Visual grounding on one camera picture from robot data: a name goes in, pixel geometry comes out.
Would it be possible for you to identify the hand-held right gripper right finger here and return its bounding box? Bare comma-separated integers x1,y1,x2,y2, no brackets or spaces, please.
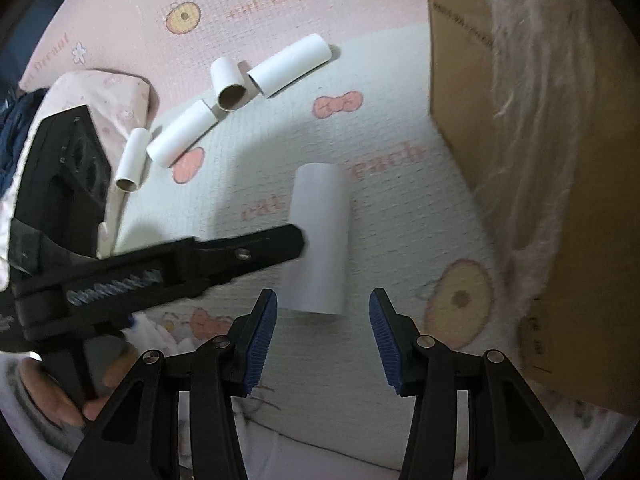
369,288,585,480

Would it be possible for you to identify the person's left forearm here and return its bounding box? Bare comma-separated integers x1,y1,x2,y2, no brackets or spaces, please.
0,352,86,461

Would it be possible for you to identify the clear plastic film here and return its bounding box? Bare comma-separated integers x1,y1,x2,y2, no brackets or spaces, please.
470,0,596,321

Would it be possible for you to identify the person's left hand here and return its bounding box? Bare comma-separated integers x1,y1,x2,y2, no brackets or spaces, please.
20,352,118,429

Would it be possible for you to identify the long white cardboard tube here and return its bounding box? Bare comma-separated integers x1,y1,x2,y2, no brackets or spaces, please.
146,100,220,169

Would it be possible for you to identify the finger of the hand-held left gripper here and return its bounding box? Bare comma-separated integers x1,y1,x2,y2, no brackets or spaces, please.
192,224,307,286

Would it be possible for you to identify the dark blue cloth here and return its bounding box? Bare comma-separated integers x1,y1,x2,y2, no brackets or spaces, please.
0,87,48,186

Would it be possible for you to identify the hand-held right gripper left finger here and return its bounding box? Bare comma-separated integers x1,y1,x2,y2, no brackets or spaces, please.
62,289,278,480

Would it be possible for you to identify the white printed bedsheet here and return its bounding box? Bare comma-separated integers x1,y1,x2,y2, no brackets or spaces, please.
0,305,631,480

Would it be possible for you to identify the brown cardboard box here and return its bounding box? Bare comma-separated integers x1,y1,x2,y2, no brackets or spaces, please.
425,0,640,411

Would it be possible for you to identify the pink printed blanket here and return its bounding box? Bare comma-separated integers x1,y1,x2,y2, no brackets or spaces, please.
20,0,531,361

